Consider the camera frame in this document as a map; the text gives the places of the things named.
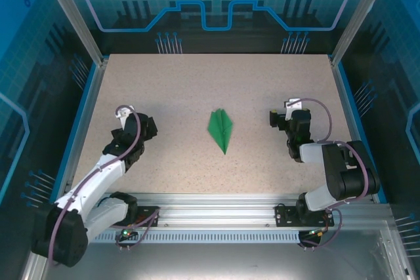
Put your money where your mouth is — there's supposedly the green paper sheet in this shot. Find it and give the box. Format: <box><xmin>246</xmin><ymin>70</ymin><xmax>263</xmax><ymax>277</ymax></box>
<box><xmin>207</xmin><ymin>108</ymin><xmax>234</xmax><ymax>155</ymax></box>

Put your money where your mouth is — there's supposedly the metal front panel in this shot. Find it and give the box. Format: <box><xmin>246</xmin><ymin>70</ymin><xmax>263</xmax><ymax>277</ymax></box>
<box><xmin>19</xmin><ymin>220</ymin><xmax>420</xmax><ymax>280</ymax></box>

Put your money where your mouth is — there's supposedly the aluminium side frame rail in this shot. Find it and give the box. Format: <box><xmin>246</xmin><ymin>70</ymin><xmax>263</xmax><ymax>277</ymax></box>
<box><xmin>54</xmin><ymin>58</ymin><xmax>109</xmax><ymax>204</ymax></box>
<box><xmin>329</xmin><ymin>56</ymin><xmax>389</xmax><ymax>204</ymax></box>

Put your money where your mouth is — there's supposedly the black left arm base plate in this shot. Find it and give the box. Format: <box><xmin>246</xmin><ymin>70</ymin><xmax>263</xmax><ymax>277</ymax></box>
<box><xmin>129</xmin><ymin>205</ymin><xmax>161</xmax><ymax>228</ymax></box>

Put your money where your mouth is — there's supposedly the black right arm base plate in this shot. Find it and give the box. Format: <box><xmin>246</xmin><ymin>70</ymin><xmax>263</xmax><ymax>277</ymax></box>
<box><xmin>274</xmin><ymin>203</ymin><xmax>341</xmax><ymax>228</ymax></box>

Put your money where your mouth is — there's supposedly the small cable connector with LED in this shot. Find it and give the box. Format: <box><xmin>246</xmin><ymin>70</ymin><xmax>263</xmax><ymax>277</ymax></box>
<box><xmin>118</xmin><ymin>226</ymin><xmax>138</xmax><ymax>241</ymax></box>
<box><xmin>306</xmin><ymin>227</ymin><xmax>330</xmax><ymax>239</ymax></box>

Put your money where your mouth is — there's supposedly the aluminium front frame rail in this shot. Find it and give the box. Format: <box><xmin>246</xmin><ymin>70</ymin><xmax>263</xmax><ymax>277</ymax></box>
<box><xmin>42</xmin><ymin>193</ymin><xmax>394</xmax><ymax>228</ymax></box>

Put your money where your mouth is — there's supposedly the slotted aluminium cable duct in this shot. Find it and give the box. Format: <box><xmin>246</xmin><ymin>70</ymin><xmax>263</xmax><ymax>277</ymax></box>
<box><xmin>90</xmin><ymin>231</ymin><xmax>375</xmax><ymax>244</ymax></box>

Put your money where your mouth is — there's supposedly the aluminium corner post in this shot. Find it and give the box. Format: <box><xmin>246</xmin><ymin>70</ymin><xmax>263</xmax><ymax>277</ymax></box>
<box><xmin>35</xmin><ymin>0</ymin><xmax>110</xmax><ymax>66</ymax></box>
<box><xmin>329</xmin><ymin>0</ymin><xmax>396</xmax><ymax>66</ymax></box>

